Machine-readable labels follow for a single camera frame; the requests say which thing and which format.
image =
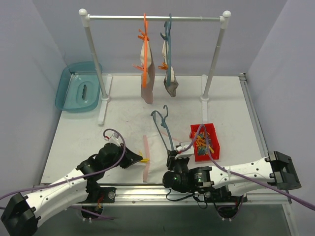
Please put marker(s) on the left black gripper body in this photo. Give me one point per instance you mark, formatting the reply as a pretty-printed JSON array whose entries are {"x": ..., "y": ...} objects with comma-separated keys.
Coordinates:
[{"x": 126, "y": 157}]

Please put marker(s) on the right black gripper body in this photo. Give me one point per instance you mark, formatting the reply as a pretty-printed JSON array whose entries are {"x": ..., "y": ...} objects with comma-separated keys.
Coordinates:
[{"x": 177, "y": 161}]

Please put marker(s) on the white pink-trimmed underwear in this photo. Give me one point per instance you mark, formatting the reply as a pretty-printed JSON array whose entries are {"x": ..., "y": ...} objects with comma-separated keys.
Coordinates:
[{"x": 156, "y": 153}]

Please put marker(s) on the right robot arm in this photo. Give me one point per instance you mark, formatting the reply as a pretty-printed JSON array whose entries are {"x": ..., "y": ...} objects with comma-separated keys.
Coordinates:
[{"x": 275, "y": 170}]

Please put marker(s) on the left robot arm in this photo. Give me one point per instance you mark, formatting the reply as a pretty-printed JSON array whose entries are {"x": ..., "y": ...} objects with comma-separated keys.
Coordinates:
[{"x": 25, "y": 213}]

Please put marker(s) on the beige brown underwear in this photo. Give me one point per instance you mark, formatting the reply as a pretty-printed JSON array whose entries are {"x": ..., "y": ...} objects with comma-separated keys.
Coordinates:
[{"x": 147, "y": 92}]

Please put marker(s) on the grey beige underwear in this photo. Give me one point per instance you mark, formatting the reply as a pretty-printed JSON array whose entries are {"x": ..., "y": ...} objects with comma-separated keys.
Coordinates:
[{"x": 170, "y": 81}]

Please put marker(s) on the orange clothespin on blue hanger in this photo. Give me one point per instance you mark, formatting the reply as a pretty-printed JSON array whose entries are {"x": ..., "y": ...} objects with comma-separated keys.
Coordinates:
[{"x": 164, "y": 66}]

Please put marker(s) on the orange plastic hanger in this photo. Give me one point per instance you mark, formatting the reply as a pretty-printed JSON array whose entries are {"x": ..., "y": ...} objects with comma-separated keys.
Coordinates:
[{"x": 144, "y": 53}]

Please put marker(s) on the red plastic bin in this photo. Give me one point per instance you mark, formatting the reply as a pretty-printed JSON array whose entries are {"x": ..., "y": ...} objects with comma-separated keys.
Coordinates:
[{"x": 209, "y": 128}]

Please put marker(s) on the colourful clothespins pile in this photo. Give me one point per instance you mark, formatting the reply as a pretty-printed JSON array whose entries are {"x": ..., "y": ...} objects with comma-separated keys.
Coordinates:
[{"x": 203, "y": 144}]

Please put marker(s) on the white clothes rack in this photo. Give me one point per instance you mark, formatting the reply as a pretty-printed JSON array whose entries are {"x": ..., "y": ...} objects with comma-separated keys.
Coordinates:
[{"x": 206, "y": 80}]

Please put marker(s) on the teal plastic basin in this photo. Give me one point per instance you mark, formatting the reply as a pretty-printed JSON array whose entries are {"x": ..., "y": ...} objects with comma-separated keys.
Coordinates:
[{"x": 78, "y": 89}]

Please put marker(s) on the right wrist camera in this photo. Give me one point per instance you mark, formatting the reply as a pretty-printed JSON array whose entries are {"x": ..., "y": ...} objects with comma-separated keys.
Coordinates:
[{"x": 184, "y": 149}]

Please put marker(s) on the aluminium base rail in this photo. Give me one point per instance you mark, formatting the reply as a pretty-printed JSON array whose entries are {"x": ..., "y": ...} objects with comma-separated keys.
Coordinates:
[{"x": 157, "y": 195}]

